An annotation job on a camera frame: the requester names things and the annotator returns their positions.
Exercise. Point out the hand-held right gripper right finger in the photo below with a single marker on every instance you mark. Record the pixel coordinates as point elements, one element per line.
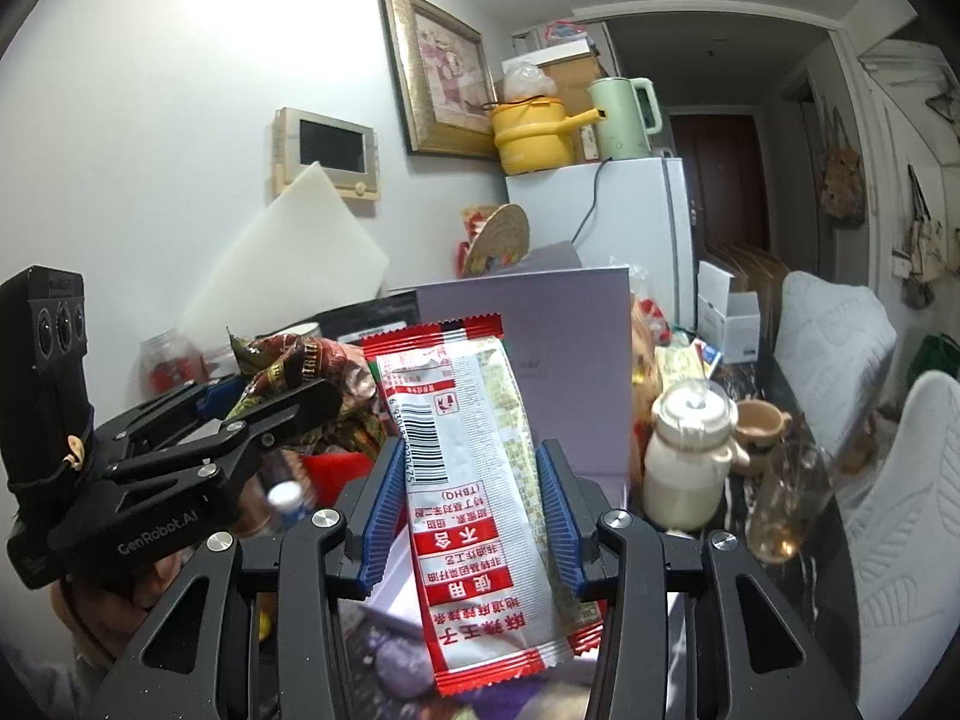
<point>566,525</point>

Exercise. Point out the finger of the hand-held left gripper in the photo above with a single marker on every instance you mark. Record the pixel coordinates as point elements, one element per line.
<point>217,399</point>
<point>292,409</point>

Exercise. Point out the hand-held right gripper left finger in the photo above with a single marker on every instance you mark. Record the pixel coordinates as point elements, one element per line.
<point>379,517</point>

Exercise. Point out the brown gold snack packet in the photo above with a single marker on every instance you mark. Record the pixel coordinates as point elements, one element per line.
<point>300,360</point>

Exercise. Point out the red white snack packet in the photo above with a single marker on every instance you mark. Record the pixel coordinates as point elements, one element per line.
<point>465,465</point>

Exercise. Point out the purple gift box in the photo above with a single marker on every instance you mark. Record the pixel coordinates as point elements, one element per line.
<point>577,360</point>

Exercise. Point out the person's left hand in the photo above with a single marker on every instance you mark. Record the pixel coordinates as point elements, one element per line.
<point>97,607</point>

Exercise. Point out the glass jar red contents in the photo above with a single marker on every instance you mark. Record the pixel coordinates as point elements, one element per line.
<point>169,367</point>

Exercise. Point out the red plastic container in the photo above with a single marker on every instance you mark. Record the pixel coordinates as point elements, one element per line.
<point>330,472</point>

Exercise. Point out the blue tube white cap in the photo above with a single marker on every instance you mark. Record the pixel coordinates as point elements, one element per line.
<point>285,501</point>

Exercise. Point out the black printed bag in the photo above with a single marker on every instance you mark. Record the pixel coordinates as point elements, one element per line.
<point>367,319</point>

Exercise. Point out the white ceramic jar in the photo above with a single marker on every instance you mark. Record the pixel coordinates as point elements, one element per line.
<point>686,465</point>

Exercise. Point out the orange snack bags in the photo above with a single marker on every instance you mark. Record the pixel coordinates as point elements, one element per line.
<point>645,345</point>

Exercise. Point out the cream brown mug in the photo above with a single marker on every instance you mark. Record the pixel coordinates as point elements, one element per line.
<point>757,424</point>

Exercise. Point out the clear glass cup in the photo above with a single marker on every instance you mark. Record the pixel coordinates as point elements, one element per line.
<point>787,517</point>

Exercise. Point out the white cardboard box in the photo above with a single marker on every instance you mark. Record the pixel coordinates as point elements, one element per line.
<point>731,330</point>

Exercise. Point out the red printed snack bag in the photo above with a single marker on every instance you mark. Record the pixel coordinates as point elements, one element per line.
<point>472,221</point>

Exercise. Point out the woven round fan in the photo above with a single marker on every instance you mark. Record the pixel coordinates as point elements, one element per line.
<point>502,236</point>

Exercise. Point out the white fridge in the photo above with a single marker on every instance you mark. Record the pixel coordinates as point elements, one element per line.
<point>637,225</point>

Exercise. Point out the flat brown cardboard boxes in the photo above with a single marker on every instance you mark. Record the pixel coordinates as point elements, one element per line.
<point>750,270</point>

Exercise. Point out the chair with light leaf cover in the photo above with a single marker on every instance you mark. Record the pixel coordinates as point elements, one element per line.
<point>915,540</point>
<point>832,330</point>

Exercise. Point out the yellow pot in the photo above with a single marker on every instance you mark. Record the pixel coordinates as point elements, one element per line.
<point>529,139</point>

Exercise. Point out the gold framed picture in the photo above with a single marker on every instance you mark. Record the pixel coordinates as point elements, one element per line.
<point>442,67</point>

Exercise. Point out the dark brown door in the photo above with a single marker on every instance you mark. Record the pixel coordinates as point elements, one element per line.
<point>720,180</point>

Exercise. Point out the clear plastic bag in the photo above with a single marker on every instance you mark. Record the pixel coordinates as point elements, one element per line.
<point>525,82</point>

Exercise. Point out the green electric kettle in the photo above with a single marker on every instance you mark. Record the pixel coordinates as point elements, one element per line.
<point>615,124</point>

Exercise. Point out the green bag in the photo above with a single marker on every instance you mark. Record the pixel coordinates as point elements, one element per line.
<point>937,360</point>

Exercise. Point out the brown cardboard box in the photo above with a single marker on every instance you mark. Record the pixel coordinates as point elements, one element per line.
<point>570,79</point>

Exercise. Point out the brown patterned tote bag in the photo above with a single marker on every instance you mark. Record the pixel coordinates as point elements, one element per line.
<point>840,180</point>

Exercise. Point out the cream canvas tote bag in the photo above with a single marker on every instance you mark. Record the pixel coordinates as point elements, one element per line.
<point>926,247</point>

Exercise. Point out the beige wall intercom panel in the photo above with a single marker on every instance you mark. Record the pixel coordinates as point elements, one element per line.
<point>330,146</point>

